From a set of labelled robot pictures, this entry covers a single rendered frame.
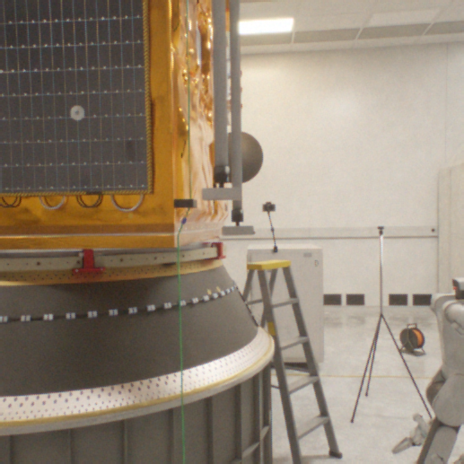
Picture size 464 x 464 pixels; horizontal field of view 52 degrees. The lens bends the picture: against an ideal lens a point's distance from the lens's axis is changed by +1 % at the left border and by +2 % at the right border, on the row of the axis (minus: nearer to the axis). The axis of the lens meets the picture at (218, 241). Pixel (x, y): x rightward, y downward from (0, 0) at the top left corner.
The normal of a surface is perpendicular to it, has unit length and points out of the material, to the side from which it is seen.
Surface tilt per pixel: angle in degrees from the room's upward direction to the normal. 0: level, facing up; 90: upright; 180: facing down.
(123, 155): 90
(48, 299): 62
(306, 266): 90
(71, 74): 90
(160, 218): 95
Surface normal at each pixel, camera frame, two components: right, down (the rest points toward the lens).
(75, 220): -0.11, 0.15
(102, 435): 0.37, 0.03
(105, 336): 0.35, -0.44
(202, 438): 0.70, 0.02
